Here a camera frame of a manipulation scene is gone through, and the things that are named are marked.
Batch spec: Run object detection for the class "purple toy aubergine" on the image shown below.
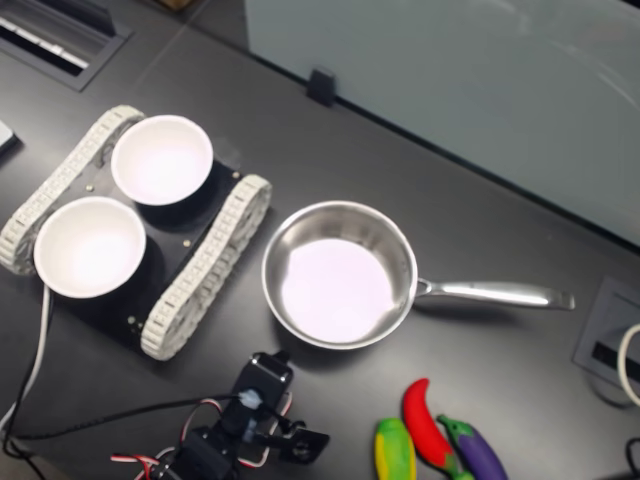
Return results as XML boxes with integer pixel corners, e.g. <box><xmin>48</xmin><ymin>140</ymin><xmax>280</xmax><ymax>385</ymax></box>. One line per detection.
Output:
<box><xmin>437</xmin><ymin>413</ymin><xmax>509</xmax><ymax>480</ymax></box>

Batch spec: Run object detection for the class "tracked vehicle with white tracks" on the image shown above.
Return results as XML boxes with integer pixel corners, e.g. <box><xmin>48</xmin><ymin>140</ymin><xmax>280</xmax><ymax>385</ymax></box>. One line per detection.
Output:
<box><xmin>0</xmin><ymin>103</ymin><xmax>274</xmax><ymax>362</ymax></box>

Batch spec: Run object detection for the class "green yellow toy corn cob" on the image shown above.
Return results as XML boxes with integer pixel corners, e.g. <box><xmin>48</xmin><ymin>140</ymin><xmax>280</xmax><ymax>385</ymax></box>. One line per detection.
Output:
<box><xmin>374</xmin><ymin>417</ymin><xmax>417</xmax><ymax>480</ymax></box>

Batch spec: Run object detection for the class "red toy chilli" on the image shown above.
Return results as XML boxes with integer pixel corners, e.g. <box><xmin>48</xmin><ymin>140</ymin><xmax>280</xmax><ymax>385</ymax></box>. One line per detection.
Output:
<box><xmin>402</xmin><ymin>377</ymin><xmax>474</xmax><ymax>480</ymax></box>

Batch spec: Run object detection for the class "white bowl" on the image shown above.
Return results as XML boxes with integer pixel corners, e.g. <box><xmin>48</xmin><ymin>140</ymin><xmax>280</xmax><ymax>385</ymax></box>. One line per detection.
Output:
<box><xmin>109</xmin><ymin>114</ymin><xmax>215</xmax><ymax>206</ymax></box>
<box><xmin>32</xmin><ymin>195</ymin><xmax>148</xmax><ymax>300</ymax></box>

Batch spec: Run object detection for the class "dark grey flat device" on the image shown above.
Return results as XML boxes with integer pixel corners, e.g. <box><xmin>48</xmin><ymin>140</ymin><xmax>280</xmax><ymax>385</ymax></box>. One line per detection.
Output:
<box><xmin>0</xmin><ymin>119</ymin><xmax>24</xmax><ymax>161</ymax></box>

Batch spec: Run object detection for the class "frosted glass desk partition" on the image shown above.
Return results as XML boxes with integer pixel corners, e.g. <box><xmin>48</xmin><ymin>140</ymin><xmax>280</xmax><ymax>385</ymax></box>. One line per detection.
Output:
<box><xmin>243</xmin><ymin>0</ymin><xmax>640</xmax><ymax>249</ymax></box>

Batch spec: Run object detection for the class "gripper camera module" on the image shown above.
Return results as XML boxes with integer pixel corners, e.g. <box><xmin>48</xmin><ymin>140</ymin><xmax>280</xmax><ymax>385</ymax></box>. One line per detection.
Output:
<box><xmin>252</xmin><ymin>419</ymin><xmax>331</xmax><ymax>464</ymax></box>

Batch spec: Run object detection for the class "steel pan with long handle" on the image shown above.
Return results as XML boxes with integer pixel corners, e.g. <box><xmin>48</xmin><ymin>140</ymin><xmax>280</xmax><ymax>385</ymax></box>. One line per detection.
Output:
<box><xmin>260</xmin><ymin>200</ymin><xmax>576</xmax><ymax>351</ymax></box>

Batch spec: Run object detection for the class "long black cable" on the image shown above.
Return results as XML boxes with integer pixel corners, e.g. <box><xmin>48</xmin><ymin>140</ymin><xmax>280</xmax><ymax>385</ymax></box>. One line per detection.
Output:
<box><xmin>0</xmin><ymin>393</ymin><xmax>246</xmax><ymax>480</ymax></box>

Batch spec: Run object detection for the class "white cable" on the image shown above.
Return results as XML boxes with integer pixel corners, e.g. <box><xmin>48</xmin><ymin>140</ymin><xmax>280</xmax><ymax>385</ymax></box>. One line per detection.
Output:
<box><xmin>0</xmin><ymin>285</ymin><xmax>54</xmax><ymax>434</ymax></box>

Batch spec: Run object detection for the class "thin black cable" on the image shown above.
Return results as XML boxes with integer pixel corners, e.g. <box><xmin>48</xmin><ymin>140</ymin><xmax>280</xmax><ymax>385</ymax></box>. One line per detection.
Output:
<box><xmin>0</xmin><ymin>322</ymin><xmax>54</xmax><ymax>459</ymax></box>

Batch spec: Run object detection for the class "black partition bracket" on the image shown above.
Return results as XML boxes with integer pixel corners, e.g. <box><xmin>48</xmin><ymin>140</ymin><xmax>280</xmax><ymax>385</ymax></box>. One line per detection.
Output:
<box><xmin>305</xmin><ymin>66</ymin><xmax>336</xmax><ymax>107</ymax></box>

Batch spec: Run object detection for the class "grey desk cable box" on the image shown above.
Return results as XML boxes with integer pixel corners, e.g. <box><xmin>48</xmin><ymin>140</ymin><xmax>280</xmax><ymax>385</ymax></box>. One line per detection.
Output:
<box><xmin>572</xmin><ymin>276</ymin><xmax>640</xmax><ymax>386</ymax></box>
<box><xmin>0</xmin><ymin>0</ymin><xmax>135</xmax><ymax>92</ymax></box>

